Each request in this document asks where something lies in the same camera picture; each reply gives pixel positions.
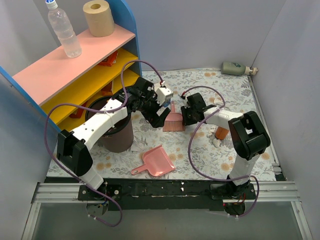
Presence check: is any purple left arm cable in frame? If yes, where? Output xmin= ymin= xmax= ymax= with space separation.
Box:
xmin=44 ymin=59 xmax=165 ymax=228

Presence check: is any white paper scrap near bottle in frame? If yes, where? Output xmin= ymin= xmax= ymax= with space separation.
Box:
xmin=208 ymin=126 xmax=217 ymax=136

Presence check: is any pink dustpan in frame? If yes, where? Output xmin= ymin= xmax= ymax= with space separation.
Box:
xmin=131 ymin=145 xmax=176 ymax=177

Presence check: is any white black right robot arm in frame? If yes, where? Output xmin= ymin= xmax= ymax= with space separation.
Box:
xmin=180 ymin=93 xmax=271 ymax=199

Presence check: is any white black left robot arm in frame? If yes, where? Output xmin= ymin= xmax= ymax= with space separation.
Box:
xmin=56 ymin=77 xmax=174 ymax=201

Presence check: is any clear plastic water bottle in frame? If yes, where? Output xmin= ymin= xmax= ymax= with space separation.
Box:
xmin=45 ymin=0 xmax=82 ymax=58

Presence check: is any orange bottle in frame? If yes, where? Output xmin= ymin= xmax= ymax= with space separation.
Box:
xmin=214 ymin=126 xmax=229 ymax=140

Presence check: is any colourful wooden shelf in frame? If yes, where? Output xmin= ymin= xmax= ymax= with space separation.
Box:
xmin=0 ymin=0 xmax=142 ymax=118

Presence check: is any grey green lotion bottle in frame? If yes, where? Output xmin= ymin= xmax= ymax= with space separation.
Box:
xmin=221 ymin=61 xmax=258 ymax=76

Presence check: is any aluminium frame rail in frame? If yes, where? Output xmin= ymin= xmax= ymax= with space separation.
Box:
xmin=22 ymin=178 xmax=312 ymax=240

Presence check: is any floral table mat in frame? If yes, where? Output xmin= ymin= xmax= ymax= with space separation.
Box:
xmin=46 ymin=68 xmax=278 ymax=182

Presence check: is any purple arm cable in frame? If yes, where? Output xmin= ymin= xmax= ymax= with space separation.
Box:
xmin=44 ymin=59 xmax=165 ymax=228
xmin=182 ymin=85 xmax=261 ymax=218

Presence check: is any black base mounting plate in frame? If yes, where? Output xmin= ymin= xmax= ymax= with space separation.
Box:
xmin=77 ymin=178 xmax=256 ymax=211

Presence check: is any brown paper roll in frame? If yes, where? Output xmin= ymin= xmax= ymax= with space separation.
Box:
xmin=83 ymin=0 xmax=115 ymax=38

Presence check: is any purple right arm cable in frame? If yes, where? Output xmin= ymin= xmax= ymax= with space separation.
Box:
xmin=182 ymin=85 xmax=261 ymax=218

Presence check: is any orange snack packet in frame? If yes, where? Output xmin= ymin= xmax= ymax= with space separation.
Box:
xmin=98 ymin=50 xmax=118 ymax=67

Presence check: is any red packet on lower shelf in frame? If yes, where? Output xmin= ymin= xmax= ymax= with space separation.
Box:
xmin=69 ymin=107 xmax=85 ymax=119

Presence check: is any pink hand brush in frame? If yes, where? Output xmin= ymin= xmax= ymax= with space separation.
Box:
xmin=162 ymin=101 xmax=185 ymax=132

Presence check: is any brown trash bin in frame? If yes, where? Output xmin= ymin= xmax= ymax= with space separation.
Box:
xmin=85 ymin=96 xmax=134 ymax=153

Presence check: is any white paper scrap by bin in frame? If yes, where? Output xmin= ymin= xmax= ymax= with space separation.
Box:
xmin=130 ymin=141 xmax=144 ymax=152

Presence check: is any small white paper scrap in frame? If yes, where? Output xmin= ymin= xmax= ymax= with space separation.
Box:
xmin=212 ymin=138 xmax=222 ymax=148

